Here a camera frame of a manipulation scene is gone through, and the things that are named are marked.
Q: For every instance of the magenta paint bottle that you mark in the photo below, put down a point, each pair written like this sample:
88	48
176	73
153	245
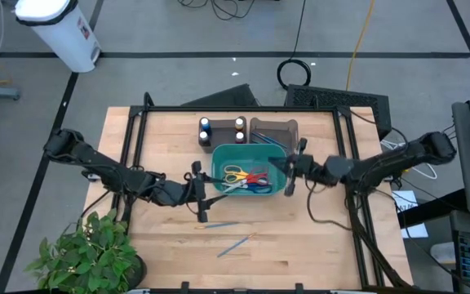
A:
239	138

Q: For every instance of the black table clamp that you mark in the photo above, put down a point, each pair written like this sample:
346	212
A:
184	288
299	288

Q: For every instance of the brown divided organizer tray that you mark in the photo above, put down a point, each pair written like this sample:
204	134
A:
222	132

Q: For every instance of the green leafy plant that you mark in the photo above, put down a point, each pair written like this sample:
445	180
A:
84	253

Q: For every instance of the teal plastic bin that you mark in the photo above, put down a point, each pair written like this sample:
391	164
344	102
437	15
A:
223	157

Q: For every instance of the white computer mouse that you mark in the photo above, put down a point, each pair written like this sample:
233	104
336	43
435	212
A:
443	253

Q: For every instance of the dark gray flat panel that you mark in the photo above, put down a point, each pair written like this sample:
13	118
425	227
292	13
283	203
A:
227	98

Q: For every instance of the white trash can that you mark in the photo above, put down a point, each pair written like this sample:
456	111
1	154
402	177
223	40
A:
67	41

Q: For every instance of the black metal table frame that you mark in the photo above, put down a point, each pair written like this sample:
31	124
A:
300	109

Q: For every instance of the black desk beam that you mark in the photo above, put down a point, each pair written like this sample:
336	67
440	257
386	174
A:
431	208

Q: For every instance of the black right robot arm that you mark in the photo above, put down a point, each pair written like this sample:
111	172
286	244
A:
382	163

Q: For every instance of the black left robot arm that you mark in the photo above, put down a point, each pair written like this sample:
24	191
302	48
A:
96	163

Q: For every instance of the black plant pot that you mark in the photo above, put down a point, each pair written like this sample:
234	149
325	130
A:
139	271

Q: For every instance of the brown open organizer tray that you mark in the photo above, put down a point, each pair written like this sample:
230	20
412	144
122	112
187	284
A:
278	126

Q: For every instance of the blue paint bottle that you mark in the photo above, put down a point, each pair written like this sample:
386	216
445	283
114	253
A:
205	123

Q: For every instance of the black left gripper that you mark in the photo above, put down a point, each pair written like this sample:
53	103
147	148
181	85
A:
190	192

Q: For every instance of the yellow paint bottle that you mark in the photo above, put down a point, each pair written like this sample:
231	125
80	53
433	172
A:
239	123

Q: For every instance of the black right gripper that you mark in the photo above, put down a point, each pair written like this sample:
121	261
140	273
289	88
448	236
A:
310	169

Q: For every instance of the white paper sheet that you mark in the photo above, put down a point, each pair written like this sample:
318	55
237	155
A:
404	201
414	230

